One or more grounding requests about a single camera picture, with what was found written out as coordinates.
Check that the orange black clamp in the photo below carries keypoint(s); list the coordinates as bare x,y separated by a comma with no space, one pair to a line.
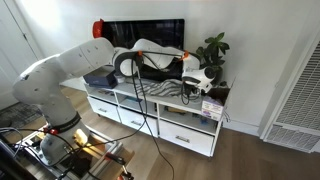
116,160

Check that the white tv stand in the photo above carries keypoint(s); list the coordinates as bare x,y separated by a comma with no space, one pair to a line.
186,107

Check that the white cardboard box purple print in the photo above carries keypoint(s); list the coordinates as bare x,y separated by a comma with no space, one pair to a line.
212,108

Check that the black flat screen television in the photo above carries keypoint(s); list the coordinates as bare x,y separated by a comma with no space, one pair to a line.
160,31

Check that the dark blue open shoebox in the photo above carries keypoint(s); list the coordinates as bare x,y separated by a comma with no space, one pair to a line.
98,80

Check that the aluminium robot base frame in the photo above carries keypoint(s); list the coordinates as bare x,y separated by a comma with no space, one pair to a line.
96,156

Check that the blue item on shelf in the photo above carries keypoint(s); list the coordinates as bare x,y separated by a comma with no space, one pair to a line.
134,99

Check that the green plant in black pot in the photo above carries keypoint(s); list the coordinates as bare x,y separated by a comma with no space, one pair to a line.
213,53

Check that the red sequin hat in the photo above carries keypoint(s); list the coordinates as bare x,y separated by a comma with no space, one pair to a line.
97,28

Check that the white blue striped cloth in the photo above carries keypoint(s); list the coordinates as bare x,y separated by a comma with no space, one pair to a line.
160,89

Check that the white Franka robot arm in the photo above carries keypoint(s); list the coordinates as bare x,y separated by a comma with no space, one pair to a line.
50,80

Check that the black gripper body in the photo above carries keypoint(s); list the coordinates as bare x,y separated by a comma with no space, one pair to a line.
191,85

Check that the clear plastic cup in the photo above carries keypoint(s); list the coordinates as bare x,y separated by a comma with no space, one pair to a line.
119,79

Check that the white wall vent grille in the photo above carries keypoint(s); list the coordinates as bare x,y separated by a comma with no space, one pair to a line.
300,110

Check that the white door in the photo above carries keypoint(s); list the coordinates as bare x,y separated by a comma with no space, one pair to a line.
13,50

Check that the yellow brown item on shelf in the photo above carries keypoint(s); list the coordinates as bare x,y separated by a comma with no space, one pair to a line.
175,110

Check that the grey patterned rug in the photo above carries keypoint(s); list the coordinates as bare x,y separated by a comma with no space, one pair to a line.
18,115

